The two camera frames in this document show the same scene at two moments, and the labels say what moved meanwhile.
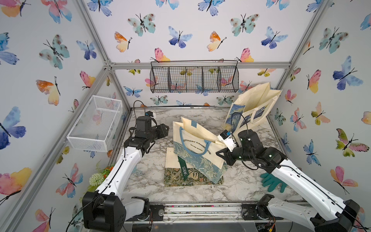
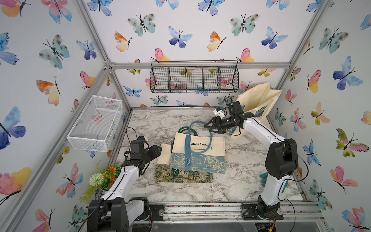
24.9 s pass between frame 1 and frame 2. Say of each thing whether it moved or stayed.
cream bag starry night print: stayed
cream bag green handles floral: moved
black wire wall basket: stayed
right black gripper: moved
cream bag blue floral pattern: moved
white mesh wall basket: stayed
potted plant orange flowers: stayed
